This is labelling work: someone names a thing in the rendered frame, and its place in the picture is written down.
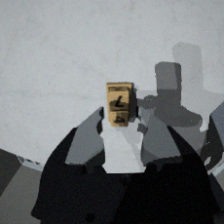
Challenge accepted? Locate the tan wooden cube with black digits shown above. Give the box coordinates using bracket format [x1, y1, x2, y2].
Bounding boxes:
[109, 87, 130, 110]

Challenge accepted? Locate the tan wooden tray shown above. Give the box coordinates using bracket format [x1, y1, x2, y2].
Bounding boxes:
[106, 82, 131, 123]

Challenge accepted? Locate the tan cube with black number 4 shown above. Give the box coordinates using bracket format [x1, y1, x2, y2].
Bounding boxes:
[110, 110, 129, 127]

